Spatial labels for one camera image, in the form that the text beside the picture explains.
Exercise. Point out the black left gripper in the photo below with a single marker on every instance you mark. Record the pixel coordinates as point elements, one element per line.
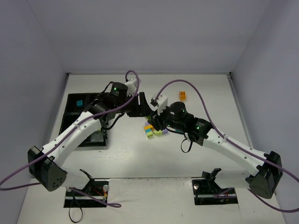
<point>142,104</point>

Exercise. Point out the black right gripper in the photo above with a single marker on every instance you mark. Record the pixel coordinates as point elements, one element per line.
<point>158,121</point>

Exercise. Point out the light green lego brick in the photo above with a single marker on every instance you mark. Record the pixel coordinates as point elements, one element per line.
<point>157,133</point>

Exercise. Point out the long orange lego brick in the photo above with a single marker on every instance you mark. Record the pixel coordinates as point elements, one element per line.
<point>148,127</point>

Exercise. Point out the orange square lego brick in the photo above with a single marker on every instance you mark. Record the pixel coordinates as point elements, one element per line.
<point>182,96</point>

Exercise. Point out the small teal lego brick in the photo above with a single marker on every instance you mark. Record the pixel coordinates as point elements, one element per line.
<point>79,103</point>

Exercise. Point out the pale green brick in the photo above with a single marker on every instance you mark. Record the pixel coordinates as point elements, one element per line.
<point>149,135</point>

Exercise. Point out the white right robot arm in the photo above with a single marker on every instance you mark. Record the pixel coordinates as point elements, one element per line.
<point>264,174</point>

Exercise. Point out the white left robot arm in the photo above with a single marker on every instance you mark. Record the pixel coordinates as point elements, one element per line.
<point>46,163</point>

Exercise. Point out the black divided sorting bin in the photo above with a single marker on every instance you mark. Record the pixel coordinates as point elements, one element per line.
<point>72,112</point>

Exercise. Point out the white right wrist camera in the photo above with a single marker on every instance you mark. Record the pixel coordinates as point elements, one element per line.
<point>160,101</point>

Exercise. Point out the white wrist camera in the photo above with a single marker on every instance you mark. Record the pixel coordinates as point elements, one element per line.
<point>132,86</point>
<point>160,101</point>

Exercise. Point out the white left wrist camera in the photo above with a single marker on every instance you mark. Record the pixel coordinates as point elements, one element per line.
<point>132,86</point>

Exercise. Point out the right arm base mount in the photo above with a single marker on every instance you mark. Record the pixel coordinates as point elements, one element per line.
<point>207,192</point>

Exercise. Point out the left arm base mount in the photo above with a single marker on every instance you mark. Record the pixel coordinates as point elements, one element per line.
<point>97,188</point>

